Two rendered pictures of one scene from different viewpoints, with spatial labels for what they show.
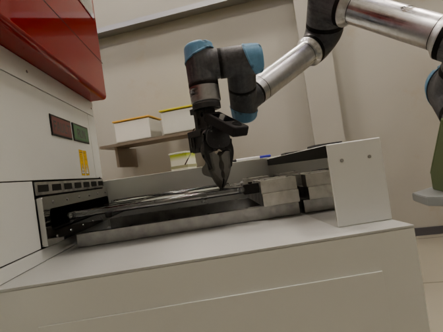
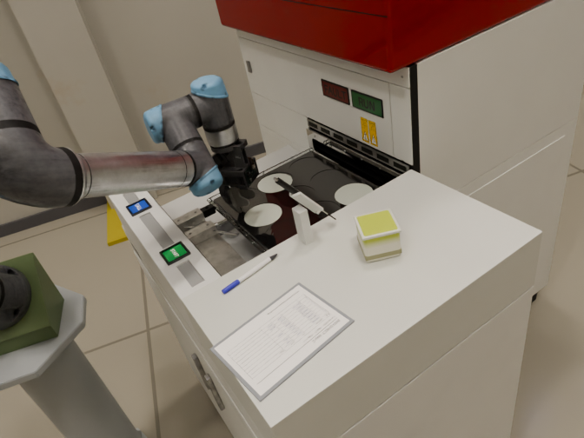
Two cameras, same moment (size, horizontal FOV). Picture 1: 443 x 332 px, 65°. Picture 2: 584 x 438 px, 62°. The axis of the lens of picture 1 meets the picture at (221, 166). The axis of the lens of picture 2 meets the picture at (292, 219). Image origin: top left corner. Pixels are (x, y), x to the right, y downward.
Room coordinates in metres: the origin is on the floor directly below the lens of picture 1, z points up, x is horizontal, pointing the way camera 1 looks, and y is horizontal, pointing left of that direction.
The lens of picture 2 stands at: (1.89, -0.29, 1.61)
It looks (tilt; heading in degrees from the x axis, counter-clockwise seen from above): 36 degrees down; 157
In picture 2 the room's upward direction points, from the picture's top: 13 degrees counter-clockwise
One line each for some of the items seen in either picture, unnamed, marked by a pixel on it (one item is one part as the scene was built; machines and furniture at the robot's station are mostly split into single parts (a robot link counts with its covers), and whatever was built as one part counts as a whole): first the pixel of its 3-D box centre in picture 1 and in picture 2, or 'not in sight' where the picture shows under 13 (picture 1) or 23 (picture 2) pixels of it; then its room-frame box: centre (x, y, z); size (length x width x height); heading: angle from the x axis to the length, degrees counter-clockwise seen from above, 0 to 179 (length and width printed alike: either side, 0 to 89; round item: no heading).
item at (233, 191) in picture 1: (157, 202); (262, 174); (0.72, 0.14, 0.90); 0.37 x 0.01 x 0.01; 93
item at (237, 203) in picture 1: (194, 210); not in sight; (1.06, 0.10, 0.84); 0.50 x 0.02 x 0.03; 93
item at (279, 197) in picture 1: (266, 193); (216, 255); (0.94, -0.11, 0.87); 0.36 x 0.08 x 0.03; 3
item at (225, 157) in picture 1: (219, 169); (239, 202); (0.88, 0.01, 0.95); 0.06 x 0.03 x 0.09; 38
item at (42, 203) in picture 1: (82, 210); (354, 163); (0.88, 0.36, 0.89); 0.44 x 0.02 x 0.10; 3
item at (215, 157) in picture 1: (209, 170); (244, 195); (0.86, 0.03, 0.95); 0.06 x 0.03 x 0.09; 38
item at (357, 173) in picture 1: (310, 179); (165, 251); (0.86, -0.21, 0.89); 0.55 x 0.09 x 0.14; 3
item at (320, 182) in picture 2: (165, 196); (296, 196); (0.91, 0.15, 0.90); 0.34 x 0.34 x 0.01; 3
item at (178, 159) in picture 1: (183, 161); (377, 235); (1.28, 0.14, 1.00); 0.07 x 0.07 x 0.07; 67
